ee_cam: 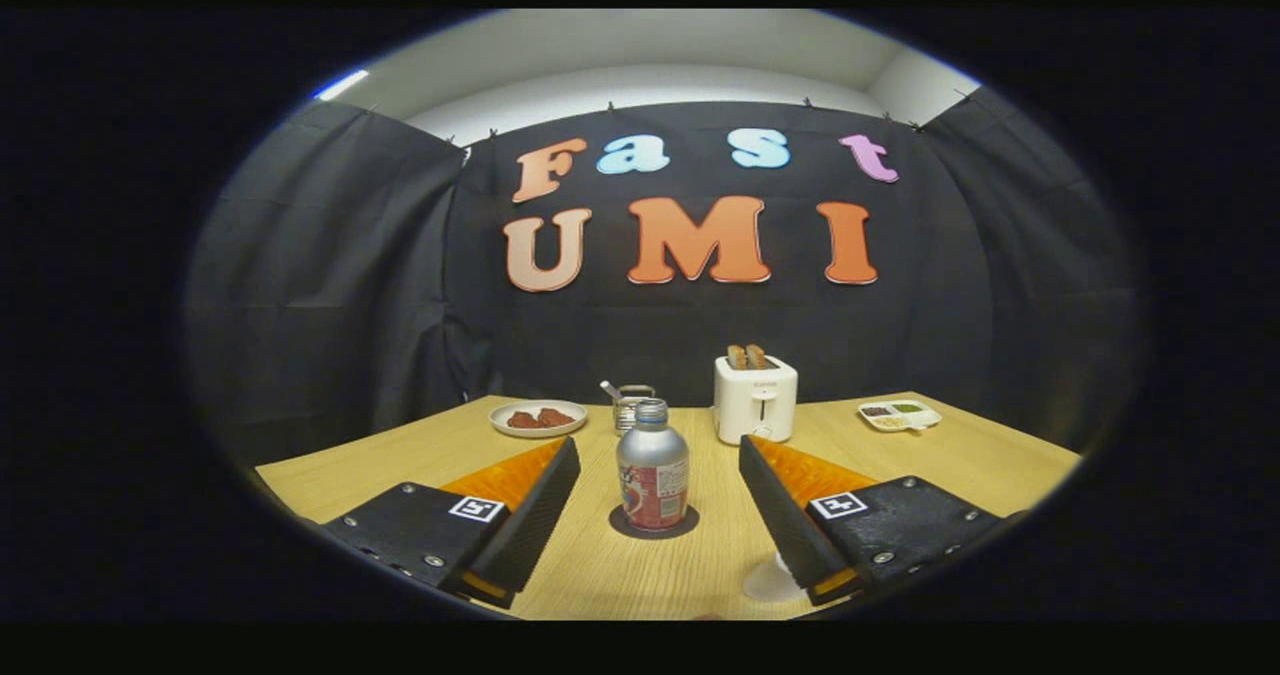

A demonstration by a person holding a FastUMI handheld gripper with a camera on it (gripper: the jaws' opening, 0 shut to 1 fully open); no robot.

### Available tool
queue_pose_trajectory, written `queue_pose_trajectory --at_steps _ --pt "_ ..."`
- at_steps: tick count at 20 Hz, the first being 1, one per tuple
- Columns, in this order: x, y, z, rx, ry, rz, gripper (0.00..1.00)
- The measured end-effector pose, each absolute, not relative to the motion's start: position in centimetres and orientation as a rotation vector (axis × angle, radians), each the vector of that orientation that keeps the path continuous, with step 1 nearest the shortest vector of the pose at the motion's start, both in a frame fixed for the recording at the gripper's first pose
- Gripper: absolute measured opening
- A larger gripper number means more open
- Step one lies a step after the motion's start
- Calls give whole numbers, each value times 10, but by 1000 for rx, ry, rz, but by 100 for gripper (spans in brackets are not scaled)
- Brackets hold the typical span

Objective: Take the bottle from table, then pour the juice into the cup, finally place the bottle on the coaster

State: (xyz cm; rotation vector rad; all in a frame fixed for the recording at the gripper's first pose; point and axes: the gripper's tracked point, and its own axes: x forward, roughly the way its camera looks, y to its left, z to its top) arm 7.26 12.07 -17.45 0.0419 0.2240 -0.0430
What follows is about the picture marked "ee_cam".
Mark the white divided dish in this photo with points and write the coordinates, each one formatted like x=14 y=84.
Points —
x=900 y=416

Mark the silver juice bottle pink label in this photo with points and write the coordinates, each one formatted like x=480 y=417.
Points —
x=652 y=455

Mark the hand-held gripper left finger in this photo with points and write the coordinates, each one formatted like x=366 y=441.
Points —
x=530 y=520

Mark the wooden table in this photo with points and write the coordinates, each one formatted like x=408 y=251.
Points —
x=590 y=565

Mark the dark round coaster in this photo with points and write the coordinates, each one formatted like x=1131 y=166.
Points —
x=620 y=527

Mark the narrow ceiling light strip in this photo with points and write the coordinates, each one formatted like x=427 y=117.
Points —
x=342 y=85

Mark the white toaster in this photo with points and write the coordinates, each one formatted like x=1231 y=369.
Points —
x=755 y=405

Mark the black backdrop cloth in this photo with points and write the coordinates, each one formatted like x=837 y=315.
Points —
x=700 y=335

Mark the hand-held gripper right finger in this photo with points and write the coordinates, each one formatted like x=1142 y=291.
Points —
x=785 y=520

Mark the brown meat piece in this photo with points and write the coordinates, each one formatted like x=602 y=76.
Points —
x=522 y=420
x=556 y=417

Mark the white plate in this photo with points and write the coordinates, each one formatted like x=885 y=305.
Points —
x=505 y=430

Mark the toast slice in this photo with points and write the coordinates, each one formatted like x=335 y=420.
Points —
x=736 y=357
x=756 y=357

